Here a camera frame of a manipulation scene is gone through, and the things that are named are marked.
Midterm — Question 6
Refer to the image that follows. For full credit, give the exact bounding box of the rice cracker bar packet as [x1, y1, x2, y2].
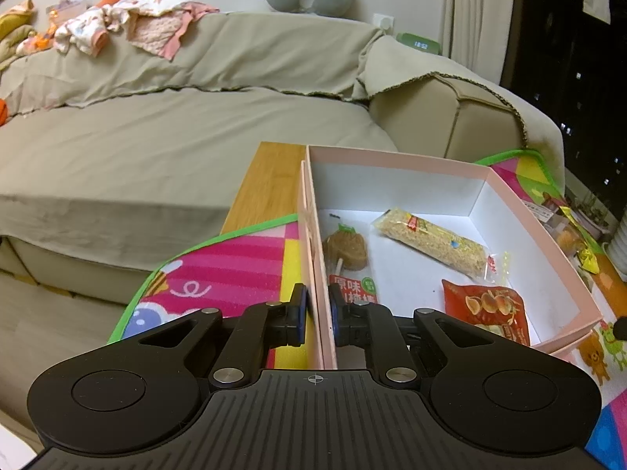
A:
[372, 207, 510, 286]

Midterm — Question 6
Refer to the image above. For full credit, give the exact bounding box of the beige sofa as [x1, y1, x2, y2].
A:
[0, 12, 568, 307]

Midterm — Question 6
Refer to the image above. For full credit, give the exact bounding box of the white wall socket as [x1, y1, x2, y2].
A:
[372, 13, 395, 35]

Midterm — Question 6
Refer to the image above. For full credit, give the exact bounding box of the wooden table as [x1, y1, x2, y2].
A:
[220, 142, 306, 235]

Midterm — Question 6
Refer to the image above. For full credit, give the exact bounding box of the pink baby clothes pile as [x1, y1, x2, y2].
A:
[13, 0, 220, 61]

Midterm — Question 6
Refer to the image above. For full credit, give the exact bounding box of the brown lollipop cookie packet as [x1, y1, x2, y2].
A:
[320, 212, 378, 304]

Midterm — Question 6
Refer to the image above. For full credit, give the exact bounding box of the pink cardboard box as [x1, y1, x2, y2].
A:
[299, 146, 602, 369]

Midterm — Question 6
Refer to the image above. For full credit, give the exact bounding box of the orange ball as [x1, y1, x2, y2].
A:
[0, 99, 9, 126]

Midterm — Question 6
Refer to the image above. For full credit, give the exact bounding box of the green digital clock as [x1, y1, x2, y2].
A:
[397, 32, 441, 55]

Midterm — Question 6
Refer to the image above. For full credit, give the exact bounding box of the colourful play mat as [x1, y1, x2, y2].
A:
[109, 214, 303, 343]

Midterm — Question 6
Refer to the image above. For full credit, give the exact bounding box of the red snack bag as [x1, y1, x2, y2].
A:
[442, 280, 531, 346]

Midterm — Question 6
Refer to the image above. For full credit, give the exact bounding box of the beige curtain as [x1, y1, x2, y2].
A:
[440, 0, 524, 87]

